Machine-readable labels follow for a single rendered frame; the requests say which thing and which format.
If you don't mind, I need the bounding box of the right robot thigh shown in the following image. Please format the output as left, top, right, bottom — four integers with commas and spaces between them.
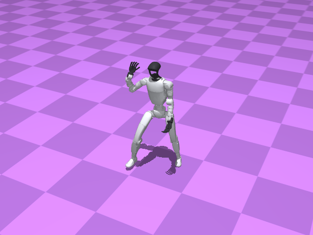
134, 110, 153, 145

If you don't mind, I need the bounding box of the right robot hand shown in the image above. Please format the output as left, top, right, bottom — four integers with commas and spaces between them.
127, 62, 140, 77

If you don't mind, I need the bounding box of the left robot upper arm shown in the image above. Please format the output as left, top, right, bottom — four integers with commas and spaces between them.
163, 80, 173, 105

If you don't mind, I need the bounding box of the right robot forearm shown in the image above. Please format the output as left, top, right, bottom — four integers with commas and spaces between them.
125, 74, 134, 87

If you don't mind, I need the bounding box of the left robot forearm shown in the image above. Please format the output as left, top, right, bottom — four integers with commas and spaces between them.
167, 99, 174, 121

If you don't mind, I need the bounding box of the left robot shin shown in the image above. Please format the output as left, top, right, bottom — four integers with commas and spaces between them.
172, 137, 180, 158

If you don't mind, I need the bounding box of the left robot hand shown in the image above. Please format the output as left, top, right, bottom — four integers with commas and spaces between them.
162, 117, 174, 133

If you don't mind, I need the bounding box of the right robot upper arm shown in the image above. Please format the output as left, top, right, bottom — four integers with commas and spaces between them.
129, 77, 148, 93

